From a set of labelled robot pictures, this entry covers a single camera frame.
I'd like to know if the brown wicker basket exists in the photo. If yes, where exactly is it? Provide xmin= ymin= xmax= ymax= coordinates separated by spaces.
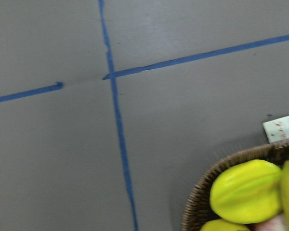
xmin=180 ymin=139 xmax=289 ymax=231

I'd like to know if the yellow lemon-shaped fruit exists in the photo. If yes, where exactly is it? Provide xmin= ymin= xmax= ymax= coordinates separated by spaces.
xmin=210 ymin=159 xmax=282 ymax=224

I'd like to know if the white basket tag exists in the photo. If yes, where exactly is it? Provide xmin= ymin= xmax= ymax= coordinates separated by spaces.
xmin=263 ymin=116 xmax=289 ymax=143

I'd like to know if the yellow pear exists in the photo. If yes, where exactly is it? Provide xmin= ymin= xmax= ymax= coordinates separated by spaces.
xmin=200 ymin=219 xmax=250 ymax=231

